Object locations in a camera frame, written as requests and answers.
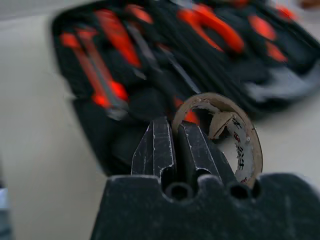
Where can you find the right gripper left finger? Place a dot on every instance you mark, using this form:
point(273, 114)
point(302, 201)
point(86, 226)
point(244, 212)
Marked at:
point(157, 150)

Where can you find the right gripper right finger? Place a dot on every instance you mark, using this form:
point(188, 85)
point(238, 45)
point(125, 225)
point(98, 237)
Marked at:
point(200, 155)

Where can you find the black electrical tape roll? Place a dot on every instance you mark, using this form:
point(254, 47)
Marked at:
point(241, 152)

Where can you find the black shaft screwdriver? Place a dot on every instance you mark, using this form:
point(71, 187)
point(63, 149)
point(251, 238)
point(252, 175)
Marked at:
point(183, 75)

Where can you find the black orange utility knife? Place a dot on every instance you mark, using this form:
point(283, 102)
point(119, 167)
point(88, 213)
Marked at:
point(100, 75)

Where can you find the orange tester pen screwdriver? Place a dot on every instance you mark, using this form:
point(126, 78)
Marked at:
point(117, 35)

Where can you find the silver shaft screwdriver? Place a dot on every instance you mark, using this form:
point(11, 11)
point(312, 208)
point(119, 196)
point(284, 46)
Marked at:
point(140, 15)

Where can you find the black tool case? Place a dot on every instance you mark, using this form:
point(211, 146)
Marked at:
point(100, 140)

